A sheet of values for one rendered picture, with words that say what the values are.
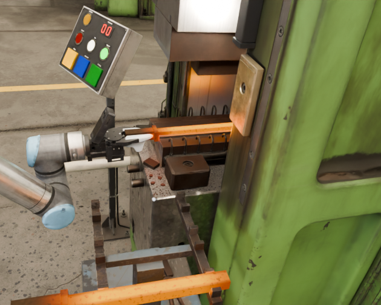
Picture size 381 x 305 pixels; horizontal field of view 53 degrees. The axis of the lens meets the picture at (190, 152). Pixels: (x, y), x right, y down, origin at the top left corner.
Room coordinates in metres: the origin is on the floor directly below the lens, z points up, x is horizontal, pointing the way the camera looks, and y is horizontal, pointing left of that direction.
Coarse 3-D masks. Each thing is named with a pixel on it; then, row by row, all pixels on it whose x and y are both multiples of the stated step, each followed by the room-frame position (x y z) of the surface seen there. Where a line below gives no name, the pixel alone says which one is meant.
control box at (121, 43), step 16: (80, 16) 1.65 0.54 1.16; (96, 16) 1.59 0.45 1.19; (80, 32) 1.60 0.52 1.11; (96, 32) 1.54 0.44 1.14; (112, 32) 1.49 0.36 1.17; (128, 32) 1.45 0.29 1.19; (80, 48) 1.55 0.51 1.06; (96, 48) 1.49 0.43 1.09; (112, 48) 1.44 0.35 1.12; (128, 48) 1.45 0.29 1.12; (96, 64) 1.44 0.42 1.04; (112, 64) 1.40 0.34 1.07; (128, 64) 1.45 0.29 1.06; (80, 80) 1.45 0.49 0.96; (112, 80) 1.39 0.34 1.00; (112, 96) 1.39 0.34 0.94
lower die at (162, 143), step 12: (156, 120) 1.17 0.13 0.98; (168, 120) 1.18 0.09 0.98; (180, 120) 1.19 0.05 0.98; (192, 120) 1.18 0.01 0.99; (204, 120) 1.19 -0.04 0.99; (216, 120) 1.20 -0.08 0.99; (228, 120) 1.21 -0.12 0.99; (204, 132) 1.10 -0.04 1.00; (216, 132) 1.10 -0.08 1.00; (228, 132) 1.12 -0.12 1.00; (156, 144) 1.06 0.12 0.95; (168, 144) 1.01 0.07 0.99; (180, 144) 1.02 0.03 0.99; (192, 144) 1.03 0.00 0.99; (204, 144) 1.04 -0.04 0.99; (216, 144) 1.05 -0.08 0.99; (228, 144) 1.07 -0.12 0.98
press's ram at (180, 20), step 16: (160, 0) 1.11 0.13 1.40; (176, 0) 0.97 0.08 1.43; (192, 0) 0.95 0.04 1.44; (208, 0) 0.97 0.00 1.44; (224, 0) 0.98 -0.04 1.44; (240, 0) 1.00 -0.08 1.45; (176, 16) 0.96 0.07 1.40; (192, 16) 0.95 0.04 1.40; (208, 16) 0.97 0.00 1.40; (224, 16) 0.98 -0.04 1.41; (224, 32) 0.99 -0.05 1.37
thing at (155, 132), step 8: (144, 128) 1.05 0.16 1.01; (152, 128) 1.06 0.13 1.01; (160, 128) 1.07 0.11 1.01; (168, 128) 1.08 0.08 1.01; (176, 128) 1.08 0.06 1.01; (184, 128) 1.09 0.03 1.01; (192, 128) 1.09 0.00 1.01; (200, 128) 1.10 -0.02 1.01; (208, 128) 1.10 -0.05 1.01; (216, 128) 1.11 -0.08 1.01; (224, 128) 1.13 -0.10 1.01
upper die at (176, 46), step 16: (160, 16) 1.10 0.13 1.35; (160, 32) 1.09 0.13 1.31; (176, 32) 0.99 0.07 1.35; (192, 32) 1.01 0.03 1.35; (208, 32) 1.02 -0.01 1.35; (176, 48) 0.99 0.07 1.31; (192, 48) 1.01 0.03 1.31; (208, 48) 1.03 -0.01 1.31; (224, 48) 1.04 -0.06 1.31; (240, 48) 1.06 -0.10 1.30
